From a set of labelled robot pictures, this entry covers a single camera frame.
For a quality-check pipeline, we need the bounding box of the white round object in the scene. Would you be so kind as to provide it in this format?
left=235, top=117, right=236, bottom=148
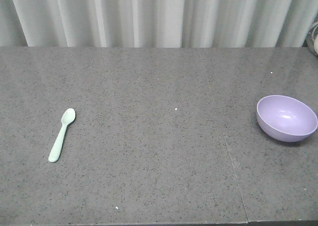
left=306, top=21, right=318, bottom=56

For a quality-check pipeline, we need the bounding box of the purple plastic bowl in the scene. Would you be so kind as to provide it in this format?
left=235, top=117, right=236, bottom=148
left=256, top=95, right=318, bottom=143

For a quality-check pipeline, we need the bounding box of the mint green plastic spoon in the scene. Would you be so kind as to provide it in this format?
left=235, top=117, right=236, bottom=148
left=48, top=108, right=76, bottom=163

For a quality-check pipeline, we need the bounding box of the white pleated curtain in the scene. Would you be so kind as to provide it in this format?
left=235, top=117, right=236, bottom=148
left=0, top=0, right=318, bottom=48

